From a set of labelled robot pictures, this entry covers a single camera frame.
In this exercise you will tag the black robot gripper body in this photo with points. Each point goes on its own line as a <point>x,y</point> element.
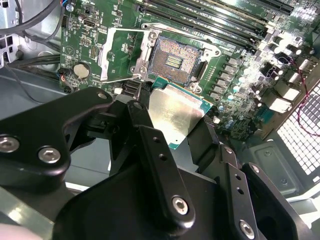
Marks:
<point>112,212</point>

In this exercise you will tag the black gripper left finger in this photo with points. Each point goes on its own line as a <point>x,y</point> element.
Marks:
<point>32,140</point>

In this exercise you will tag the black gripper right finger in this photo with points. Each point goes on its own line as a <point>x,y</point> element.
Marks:
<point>235,180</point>

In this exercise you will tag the silver CPU chip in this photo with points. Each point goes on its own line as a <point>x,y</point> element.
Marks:
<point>175,110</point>

